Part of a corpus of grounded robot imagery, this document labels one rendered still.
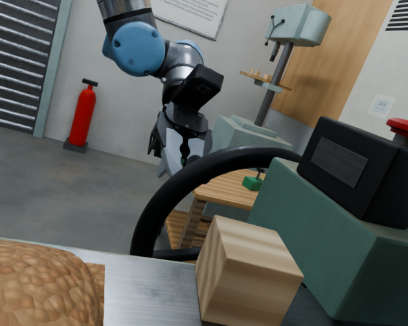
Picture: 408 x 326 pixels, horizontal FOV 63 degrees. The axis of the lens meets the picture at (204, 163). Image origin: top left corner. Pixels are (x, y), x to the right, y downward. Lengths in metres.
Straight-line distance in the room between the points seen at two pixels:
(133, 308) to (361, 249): 0.13
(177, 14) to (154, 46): 2.56
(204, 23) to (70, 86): 1.25
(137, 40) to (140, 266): 0.36
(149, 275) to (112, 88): 2.90
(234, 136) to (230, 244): 2.10
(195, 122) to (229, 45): 2.65
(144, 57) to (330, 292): 0.38
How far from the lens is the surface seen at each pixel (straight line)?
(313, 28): 2.25
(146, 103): 3.08
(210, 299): 0.17
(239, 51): 3.19
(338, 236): 0.23
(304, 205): 0.26
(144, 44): 0.50
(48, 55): 3.07
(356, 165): 0.23
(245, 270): 0.16
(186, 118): 0.52
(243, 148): 0.38
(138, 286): 0.18
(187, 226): 1.47
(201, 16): 3.09
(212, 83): 0.48
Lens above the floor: 1.01
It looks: 15 degrees down
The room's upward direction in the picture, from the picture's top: 20 degrees clockwise
